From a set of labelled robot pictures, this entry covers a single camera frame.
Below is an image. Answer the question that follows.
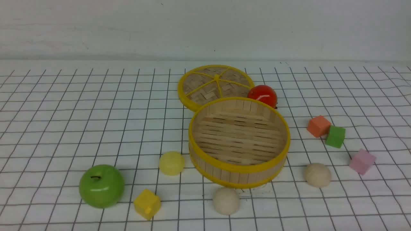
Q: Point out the yellow bun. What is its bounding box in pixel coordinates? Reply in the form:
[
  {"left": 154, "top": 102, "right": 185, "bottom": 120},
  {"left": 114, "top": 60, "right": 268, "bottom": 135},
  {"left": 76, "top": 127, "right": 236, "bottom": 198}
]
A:
[{"left": 159, "top": 151, "right": 185, "bottom": 176}]

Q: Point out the bamboo steamer tray yellow rim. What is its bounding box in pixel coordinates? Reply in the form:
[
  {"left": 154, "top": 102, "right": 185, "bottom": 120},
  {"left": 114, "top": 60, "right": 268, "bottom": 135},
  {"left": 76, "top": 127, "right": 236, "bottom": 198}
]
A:
[{"left": 188, "top": 97, "right": 291, "bottom": 189}]

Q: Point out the yellow cube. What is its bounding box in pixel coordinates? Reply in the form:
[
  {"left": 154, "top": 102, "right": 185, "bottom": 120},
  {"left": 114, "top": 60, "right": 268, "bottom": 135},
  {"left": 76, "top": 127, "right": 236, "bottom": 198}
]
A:
[{"left": 133, "top": 189, "right": 161, "bottom": 220}]

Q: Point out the beige bun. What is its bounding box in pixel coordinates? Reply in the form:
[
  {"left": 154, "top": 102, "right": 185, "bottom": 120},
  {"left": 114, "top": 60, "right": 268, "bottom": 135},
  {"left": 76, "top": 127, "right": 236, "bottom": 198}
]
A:
[
  {"left": 304, "top": 163, "right": 331, "bottom": 188},
  {"left": 213, "top": 187, "right": 240, "bottom": 215}
]

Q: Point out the white grid tablecloth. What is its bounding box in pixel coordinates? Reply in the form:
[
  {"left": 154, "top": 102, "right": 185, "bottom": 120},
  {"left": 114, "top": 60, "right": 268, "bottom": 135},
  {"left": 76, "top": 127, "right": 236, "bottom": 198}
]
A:
[{"left": 0, "top": 60, "right": 411, "bottom": 231}]

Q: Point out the green apple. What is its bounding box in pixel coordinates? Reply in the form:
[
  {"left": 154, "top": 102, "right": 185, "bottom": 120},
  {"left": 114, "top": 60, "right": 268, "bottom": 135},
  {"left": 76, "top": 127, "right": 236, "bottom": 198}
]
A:
[{"left": 78, "top": 164, "right": 125, "bottom": 209}]

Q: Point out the orange cube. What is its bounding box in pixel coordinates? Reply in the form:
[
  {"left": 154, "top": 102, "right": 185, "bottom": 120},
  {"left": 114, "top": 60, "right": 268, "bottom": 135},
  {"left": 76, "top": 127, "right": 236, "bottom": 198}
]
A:
[{"left": 307, "top": 115, "right": 332, "bottom": 138}]

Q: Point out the red tomato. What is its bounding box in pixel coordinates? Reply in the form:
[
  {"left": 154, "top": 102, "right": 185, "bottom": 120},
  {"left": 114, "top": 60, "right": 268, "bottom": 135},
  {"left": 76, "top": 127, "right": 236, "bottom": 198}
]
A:
[{"left": 248, "top": 85, "right": 277, "bottom": 109}]

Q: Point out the beige bun front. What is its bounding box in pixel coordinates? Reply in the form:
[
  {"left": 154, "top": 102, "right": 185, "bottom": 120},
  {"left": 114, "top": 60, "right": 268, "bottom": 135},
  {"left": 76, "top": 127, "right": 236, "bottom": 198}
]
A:
[{"left": 213, "top": 187, "right": 240, "bottom": 215}]

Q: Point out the pink cube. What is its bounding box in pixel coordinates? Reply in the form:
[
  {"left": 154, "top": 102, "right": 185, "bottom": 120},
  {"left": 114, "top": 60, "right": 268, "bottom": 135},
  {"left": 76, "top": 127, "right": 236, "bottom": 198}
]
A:
[{"left": 349, "top": 149, "right": 376, "bottom": 175}]

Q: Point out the green cube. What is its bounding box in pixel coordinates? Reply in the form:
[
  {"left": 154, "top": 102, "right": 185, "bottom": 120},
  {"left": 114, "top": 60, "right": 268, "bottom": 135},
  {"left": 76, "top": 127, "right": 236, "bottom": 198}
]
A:
[{"left": 325, "top": 125, "right": 345, "bottom": 148}]

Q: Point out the woven bamboo steamer lid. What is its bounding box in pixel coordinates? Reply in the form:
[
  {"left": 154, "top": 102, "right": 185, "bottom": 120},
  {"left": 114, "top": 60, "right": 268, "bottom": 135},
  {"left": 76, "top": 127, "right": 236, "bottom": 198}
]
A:
[{"left": 177, "top": 65, "right": 255, "bottom": 112}]

